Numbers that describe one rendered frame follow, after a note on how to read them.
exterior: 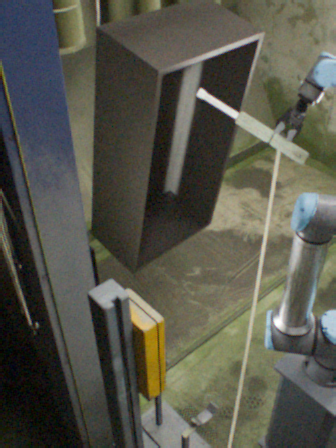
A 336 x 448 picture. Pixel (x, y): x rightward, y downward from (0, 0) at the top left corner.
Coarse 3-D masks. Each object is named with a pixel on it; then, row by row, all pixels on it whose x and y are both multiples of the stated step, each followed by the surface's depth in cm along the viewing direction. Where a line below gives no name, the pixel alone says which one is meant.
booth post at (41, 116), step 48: (0, 0) 101; (48, 0) 108; (0, 48) 106; (48, 48) 113; (0, 96) 111; (48, 96) 119; (0, 144) 120; (48, 144) 126; (48, 192) 134; (48, 240) 142; (48, 288) 151; (48, 336) 170; (96, 384) 196; (96, 432) 215
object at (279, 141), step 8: (200, 96) 192; (208, 96) 191; (216, 104) 192; (224, 104) 192; (232, 112) 191; (240, 112) 191; (240, 120) 191; (248, 120) 191; (256, 120) 191; (248, 128) 192; (256, 128) 191; (264, 128) 191; (264, 136) 191; (272, 136) 191; (280, 136) 191; (272, 144) 192; (280, 144) 191; (288, 144) 191; (288, 152) 192; (296, 152) 191; (304, 152) 191; (296, 160) 192; (304, 160) 192
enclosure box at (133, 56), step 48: (192, 0) 217; (96, 48) 195; (144, 48) 184; (192, 48) 190; (240, 48) 222; (96, 96) 211; (144, 96) 188; (192, 96) 258; (240, 96) 235; (96, 144) 229; (144, 144) 202; (192, 144) 276; (96, 192) 251; (144, 192) 221; (192, 192) 296; (144, 240) 281
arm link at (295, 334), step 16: (304, 208) 144; (320, 208) 143; (304, 224) 145; (320, 224) 144; (304, 240) 151; (320, 240) 149; (304, 256) 155; (320, 256) 155; (288, 272) 166; (304, 272) 160; (320, 272) 162; (288, 288) 169; (304, 288) 165; (288, 304) 174; (304, 304) 171; (272, 320) 187; (288, 320) 179; (304, 320) 179; (272, 336) 186; (288, 336) 182; (304, 336) 182; (304, 352) 187
